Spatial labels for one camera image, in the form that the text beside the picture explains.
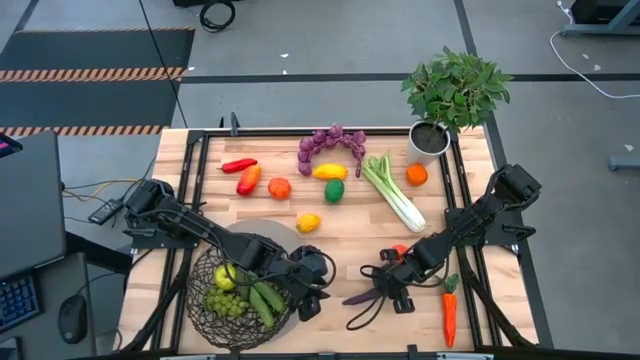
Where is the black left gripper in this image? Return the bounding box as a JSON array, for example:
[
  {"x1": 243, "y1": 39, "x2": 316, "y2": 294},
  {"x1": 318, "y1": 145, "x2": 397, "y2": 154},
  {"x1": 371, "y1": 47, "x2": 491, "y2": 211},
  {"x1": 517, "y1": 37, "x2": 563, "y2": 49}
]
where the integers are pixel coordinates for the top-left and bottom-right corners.
[{"x1": 288, "y1": 244, "x2": 333, "y2": 323}]

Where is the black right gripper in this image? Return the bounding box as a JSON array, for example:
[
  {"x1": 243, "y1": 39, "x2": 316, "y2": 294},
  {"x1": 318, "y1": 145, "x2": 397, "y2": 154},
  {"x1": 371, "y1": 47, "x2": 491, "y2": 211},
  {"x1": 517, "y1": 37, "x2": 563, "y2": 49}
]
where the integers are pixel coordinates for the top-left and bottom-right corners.
[{"x1": 371, "y1": 247, "x2": 427, "y2": 316}]

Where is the purple eggplant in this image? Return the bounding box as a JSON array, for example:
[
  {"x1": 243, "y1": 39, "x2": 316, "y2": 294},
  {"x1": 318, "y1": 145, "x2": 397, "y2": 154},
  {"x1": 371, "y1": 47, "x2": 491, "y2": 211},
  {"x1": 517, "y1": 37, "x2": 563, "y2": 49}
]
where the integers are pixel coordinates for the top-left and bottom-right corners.
[{"x1": 342, "y1": 288, "x2": 384, "y2": 308}]

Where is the orange carrot with green top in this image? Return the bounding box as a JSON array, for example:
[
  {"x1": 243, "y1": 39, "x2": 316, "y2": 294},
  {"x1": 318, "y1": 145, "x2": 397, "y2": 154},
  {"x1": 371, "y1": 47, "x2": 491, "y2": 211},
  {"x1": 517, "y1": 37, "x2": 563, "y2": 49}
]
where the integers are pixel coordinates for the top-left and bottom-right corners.
[{"x1": 432, "y1": 272, "x2": 461, "y2": 350}]

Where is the yellow lemon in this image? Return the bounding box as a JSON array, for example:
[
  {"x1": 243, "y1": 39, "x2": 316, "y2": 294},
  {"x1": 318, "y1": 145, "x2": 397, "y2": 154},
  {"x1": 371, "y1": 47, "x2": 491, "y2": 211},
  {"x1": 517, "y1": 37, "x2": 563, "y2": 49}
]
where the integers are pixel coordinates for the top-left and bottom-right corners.
[{"x1": 295, "y1": 213, "x2": 323, "y2": 235}]

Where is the pale green celery stalk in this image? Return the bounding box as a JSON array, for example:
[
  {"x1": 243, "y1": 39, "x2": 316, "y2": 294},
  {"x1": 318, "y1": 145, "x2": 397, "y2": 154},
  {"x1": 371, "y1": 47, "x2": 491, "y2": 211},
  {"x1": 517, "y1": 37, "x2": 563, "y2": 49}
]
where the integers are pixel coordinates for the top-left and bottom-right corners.
[{"x1": 360, "y1": 152, "x2": 428, "y2": 234}]

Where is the green grape bunch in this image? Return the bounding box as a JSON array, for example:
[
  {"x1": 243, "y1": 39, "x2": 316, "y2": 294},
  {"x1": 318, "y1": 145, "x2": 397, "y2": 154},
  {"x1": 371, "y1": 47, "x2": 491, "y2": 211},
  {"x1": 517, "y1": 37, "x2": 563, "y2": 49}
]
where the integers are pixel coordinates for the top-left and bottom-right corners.
[{"x1": 204, "y1": 285, "x2": 250, "y2": 319}]

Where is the green apple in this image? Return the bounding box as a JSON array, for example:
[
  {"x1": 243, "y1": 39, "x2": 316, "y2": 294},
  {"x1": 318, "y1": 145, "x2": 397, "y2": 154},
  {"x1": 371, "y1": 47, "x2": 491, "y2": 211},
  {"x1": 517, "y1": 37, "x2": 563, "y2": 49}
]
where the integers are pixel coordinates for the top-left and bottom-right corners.
[{"x1": 213, "y1": 263, "x2": 239, "y2": 293}]

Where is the round orange fruit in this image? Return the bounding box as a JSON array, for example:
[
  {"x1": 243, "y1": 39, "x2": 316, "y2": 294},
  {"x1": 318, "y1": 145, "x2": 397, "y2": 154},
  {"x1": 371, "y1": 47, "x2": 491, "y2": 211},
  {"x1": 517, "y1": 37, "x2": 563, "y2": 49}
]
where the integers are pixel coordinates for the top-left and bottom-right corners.
[{"x1": 405, "y1": 163, "x2": 430, "y2": 188}]

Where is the orange-red tomato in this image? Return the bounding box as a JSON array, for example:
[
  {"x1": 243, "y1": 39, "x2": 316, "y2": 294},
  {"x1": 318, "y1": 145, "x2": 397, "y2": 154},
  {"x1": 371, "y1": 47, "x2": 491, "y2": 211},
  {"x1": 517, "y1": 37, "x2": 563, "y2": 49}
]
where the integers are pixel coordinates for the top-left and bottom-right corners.
[{"x1": 267, "y1": 177, "x2": 293, "y2": 202}]

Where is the yellow-orange mango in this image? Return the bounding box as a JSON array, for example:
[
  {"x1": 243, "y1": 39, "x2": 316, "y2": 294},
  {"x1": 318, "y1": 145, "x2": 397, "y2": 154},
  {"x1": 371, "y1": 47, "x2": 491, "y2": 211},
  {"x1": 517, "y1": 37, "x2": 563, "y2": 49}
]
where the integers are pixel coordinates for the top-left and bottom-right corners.
[{"x1": 312, "y1": 163, "x2": 349, "y2": 182}]

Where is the red and yellow mango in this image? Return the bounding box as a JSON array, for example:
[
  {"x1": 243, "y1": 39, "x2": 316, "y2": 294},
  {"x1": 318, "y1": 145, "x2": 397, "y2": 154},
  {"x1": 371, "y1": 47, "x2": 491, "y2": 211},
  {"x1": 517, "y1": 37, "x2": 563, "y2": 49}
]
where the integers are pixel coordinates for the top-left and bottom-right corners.
[{"x1": 235, "y1": 164, "x2": 263, "y2": 198}]

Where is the red chili pepper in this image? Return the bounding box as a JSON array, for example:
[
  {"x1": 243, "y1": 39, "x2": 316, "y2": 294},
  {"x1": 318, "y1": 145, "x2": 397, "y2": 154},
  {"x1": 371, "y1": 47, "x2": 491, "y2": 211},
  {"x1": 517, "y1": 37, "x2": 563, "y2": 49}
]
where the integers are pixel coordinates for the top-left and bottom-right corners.
[{"x1": 218, "y1": 157, "x2": 259, "y2": 175}]

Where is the dark woven wicker basket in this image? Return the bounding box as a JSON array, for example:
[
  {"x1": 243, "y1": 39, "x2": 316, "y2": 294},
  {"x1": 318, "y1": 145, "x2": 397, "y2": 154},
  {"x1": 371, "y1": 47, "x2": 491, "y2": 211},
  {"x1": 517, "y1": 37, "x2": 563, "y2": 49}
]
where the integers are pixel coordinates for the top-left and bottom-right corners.
[{"x1": 184, "y1": 239, "x2": 302, "y2": 352}]

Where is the grey round placemat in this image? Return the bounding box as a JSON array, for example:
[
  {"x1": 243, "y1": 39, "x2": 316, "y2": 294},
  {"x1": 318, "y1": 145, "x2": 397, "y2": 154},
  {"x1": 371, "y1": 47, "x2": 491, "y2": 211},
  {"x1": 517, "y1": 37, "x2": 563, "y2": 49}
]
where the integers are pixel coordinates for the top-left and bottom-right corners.
[{"x1": 221, "y1": 218, "x2": 316, "y2": 346}]

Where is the white cup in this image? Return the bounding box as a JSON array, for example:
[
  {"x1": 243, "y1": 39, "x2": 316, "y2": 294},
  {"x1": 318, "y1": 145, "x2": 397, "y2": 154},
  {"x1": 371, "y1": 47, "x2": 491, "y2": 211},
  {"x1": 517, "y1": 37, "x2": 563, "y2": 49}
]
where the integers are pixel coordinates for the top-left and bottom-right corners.
[{"x1": 405, "y1": 120, "x2": 453, "y2": 167}]

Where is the green leafy plant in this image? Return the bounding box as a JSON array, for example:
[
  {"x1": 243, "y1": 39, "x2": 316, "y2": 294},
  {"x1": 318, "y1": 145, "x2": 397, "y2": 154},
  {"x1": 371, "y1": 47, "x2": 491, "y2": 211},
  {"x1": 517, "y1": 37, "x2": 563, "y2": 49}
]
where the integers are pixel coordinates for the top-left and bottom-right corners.
[{"x1": 400, "y1": 45, "x2": 515, "y2": 134}]

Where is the black power adapter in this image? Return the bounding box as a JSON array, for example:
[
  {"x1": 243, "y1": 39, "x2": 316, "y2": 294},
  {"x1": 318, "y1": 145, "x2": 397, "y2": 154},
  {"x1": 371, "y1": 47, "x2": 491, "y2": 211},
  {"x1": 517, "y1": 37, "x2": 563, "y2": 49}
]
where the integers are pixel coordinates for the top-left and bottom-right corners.
[{"x1": 87, "y1": 198, "x2": 125, "y2": 227}]

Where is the black computer mouse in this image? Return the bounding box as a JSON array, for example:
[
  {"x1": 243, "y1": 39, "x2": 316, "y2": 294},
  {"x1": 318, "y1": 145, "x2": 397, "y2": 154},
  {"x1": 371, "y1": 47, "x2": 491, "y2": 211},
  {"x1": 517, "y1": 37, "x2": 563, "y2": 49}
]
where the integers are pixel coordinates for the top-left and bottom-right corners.
[{"x1": 57, "y1": 294, "x2": 90, "y2": 346}]

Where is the dark grey desk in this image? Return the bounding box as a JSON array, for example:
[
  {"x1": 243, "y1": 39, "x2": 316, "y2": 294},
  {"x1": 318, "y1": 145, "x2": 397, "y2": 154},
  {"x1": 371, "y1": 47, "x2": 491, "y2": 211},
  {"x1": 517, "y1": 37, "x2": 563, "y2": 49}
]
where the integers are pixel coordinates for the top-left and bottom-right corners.
[{"x1": 0, "y1": 252, "x2": 99, "y2": 360}]

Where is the grey furniture foot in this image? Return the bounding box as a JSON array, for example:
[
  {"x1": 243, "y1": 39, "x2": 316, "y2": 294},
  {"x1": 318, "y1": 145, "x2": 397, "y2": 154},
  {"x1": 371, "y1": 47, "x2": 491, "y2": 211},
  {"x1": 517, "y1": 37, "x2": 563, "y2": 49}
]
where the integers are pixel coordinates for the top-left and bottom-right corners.
[{"x1": 607, "y1": 154, "x2": 640, "y2": 173}]

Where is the black keyboard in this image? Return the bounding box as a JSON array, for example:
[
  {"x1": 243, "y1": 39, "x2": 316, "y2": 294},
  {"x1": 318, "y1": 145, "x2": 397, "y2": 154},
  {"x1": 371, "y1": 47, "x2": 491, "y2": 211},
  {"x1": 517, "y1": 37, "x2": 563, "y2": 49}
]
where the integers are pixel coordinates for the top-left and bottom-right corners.
[{"x1": 0, "y1": 273, "x2": 43, "y2": 334}]

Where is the dark grey monitor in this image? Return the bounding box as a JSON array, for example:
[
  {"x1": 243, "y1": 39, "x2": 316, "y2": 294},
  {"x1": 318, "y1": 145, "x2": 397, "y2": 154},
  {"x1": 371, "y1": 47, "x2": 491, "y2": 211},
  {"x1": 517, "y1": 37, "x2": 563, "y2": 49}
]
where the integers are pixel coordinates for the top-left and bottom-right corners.
[{"x1": 0, "y1": 130, "x2": 68, "y2": 279}]

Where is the black hazard-striped floor mat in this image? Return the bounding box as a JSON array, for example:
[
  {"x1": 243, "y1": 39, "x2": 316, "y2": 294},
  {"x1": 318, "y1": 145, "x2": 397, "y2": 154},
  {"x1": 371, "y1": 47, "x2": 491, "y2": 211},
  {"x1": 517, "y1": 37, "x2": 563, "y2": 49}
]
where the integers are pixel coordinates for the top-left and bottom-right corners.
[{"x1": 0, "y1": 27, "x2": 197, "y2": 138}]

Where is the small screen with pink glow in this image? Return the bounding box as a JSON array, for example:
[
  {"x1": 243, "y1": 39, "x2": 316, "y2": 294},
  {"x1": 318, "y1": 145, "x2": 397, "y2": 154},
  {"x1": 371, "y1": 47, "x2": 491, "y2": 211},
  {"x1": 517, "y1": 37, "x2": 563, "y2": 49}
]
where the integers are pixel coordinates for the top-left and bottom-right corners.
[{"x1": 0, "y1": 133, "x2": 24, "y2": 159}]

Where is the black aluminium table frame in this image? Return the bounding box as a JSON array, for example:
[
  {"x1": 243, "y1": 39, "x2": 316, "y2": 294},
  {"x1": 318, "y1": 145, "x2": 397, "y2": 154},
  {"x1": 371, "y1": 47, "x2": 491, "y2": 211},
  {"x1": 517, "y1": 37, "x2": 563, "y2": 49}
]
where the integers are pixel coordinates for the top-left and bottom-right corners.
[{"x1": 119, "y1": 112, "x2": 555, "y2": 360}]

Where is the white floor cable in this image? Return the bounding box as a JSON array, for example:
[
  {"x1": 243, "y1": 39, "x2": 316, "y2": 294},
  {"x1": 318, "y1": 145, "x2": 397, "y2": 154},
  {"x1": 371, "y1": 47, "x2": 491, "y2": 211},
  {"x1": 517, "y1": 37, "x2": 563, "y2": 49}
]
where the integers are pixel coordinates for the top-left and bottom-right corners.
[{"x1": 548, "y1": 0, "x2": 640, "y2": 100}]

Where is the thin black hanging cable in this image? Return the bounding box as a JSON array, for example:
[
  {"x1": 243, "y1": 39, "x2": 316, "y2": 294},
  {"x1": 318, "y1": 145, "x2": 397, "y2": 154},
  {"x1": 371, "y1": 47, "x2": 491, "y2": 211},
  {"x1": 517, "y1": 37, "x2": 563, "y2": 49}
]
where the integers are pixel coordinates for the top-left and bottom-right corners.
[{"x1": 137, "y1": 0, "x2": 189, "y2": 129}]

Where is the coiled black cable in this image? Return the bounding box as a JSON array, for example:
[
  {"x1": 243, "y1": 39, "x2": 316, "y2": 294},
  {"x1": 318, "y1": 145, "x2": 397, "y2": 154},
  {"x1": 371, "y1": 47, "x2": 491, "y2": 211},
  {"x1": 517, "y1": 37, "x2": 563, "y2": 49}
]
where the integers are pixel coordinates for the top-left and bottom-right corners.
[{"x1": 198, "y1": 0, "x2": 238, "y2": 34}]

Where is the grey desk leg frame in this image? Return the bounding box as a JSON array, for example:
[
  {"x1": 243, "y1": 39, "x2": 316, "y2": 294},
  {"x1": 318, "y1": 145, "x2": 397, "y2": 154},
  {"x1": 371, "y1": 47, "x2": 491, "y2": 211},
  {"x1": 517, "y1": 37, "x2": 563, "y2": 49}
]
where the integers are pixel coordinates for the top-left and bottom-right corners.
[{"x1": 559, "y1": 0, "x2": 640, "y2": 38}]

